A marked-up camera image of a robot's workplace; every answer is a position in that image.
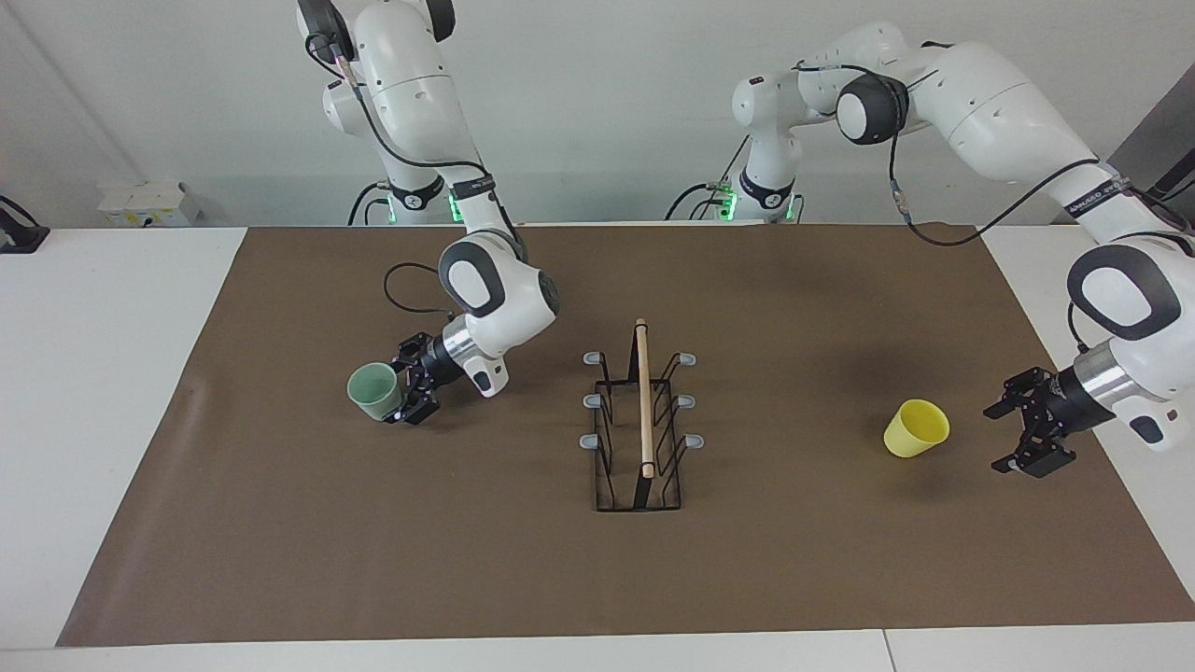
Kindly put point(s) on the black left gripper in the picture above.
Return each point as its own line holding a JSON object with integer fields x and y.
{"x": 1055, "y": 406}

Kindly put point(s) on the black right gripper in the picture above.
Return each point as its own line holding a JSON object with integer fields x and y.
{"x": 437, "y": 364}

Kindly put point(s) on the pale green cup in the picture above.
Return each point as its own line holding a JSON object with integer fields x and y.
{"x": 373, "y": 392}

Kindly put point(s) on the yellow cup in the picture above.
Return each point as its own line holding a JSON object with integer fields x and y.
{"x": 913, "y": 434}

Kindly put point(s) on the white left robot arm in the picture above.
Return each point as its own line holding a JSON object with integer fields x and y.
{"x": 990, "y": 93}

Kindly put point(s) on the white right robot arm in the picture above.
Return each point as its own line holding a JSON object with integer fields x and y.
{"x": 420, "y": 103}

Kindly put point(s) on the brown table mat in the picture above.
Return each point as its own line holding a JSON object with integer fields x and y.
{"x": 467, "y": 560}

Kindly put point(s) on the black stand pole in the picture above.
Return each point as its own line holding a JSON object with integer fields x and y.
{"x": 1176, "y": 182}

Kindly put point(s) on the white power strip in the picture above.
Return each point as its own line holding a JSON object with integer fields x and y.
{"x": 145, "y": 205}

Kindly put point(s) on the black table clamp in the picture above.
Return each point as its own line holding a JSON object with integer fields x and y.
{"x": 19, "y": 238}

